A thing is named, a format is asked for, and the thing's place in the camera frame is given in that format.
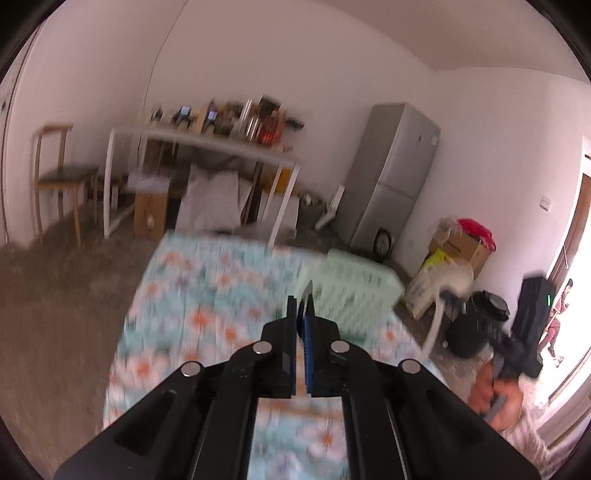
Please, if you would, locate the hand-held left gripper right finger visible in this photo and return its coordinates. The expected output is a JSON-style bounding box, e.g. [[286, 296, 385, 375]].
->
[[302, 298, 541, 480]]

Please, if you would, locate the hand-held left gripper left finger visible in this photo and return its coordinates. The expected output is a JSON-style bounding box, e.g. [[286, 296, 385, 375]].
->
[[53, 295, 298, 480]]

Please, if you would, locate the green plastic utensil holder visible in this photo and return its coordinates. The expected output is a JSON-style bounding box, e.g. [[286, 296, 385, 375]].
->
[[295, 248, 403, 342]]

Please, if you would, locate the person's right hand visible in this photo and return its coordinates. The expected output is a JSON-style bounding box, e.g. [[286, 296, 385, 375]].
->
[[467, 357, 525, 432]]

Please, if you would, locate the black trash bin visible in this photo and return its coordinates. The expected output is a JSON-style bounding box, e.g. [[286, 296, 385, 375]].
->
[[445, 290, 511, 358]]

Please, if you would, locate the floral tablecloth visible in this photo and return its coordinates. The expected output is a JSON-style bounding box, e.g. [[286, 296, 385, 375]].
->
[[102, 230, 451, 480]]

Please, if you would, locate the red plastic bag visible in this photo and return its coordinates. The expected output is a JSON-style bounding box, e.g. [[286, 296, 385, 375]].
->
[[457, 218, 497, 250]]

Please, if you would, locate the brown wooden door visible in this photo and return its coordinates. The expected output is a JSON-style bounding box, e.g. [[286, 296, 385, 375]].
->
[[547, 173, 591, 296]]

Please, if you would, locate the white and yellow rice bag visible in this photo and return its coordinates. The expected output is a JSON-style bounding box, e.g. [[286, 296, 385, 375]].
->
[[405, 249, 458, 319]]

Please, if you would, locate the clear plastic bag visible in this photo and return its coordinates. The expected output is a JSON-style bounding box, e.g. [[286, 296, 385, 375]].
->
[[431, 217, 462, 245]]

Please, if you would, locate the grey pillow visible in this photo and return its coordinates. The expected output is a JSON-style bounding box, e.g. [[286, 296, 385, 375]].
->
[[178, 164, 241, 232]]

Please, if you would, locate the silver refrigerator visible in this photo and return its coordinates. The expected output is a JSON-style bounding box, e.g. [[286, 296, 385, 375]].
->
[[332, 102, 441, 259]]

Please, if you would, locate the white side table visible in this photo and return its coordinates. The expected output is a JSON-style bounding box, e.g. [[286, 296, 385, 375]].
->
[[102, 126, 301, 250]]

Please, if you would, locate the wooden chair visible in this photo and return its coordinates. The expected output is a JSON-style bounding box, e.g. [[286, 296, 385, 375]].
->
[[33, 124, 100, 247]]

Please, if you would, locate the wall cable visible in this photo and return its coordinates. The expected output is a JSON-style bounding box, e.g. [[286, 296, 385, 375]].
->
[[139, 0, 190, 123]]

